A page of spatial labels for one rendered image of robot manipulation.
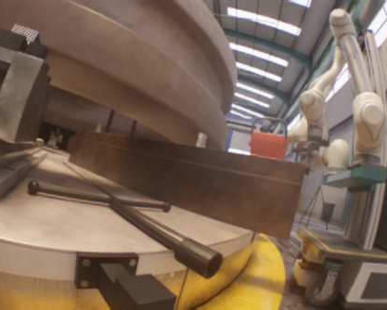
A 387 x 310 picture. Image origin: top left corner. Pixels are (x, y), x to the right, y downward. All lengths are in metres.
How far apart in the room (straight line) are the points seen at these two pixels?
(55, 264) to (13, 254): 0.08
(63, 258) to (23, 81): 0.40
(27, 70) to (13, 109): 0.10
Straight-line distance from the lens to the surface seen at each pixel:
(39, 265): 0.43
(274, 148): 1.06
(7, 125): 0.55
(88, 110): 5.43
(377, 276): 1.14
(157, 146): 1.38
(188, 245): 0.47
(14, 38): 0.71
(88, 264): 0.41
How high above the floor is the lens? 0.50
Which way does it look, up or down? 6 degrees up
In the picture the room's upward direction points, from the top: 14 degrees clockwise
